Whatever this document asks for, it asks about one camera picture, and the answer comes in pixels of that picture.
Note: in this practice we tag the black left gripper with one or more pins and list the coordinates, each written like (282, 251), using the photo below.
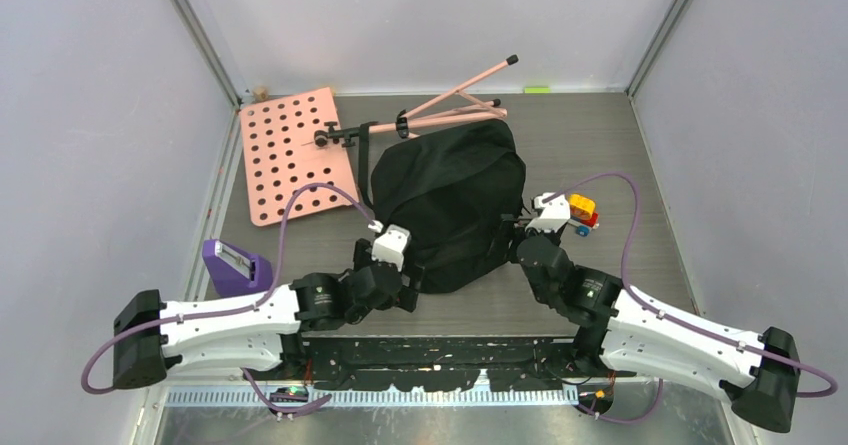
(402, 297)

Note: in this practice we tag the black backpack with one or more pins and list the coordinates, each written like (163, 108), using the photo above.
(458, 191)

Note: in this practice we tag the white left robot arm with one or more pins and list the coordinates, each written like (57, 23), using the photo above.
(218, 329)

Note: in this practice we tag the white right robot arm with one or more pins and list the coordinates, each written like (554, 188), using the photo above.
(625, 330)

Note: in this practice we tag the colourful toy block car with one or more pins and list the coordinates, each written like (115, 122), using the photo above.
(583, 214)

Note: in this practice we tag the purple card holder box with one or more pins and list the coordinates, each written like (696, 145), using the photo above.
(234, 271)

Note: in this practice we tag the pink perforated board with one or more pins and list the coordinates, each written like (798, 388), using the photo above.
(281, 156)

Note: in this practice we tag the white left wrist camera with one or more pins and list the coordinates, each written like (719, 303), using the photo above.
(390, 244)

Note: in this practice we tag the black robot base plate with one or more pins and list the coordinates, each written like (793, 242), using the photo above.
(434, 364)

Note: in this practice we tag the aluminium frame rail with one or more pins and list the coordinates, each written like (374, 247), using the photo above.
(446, 364)

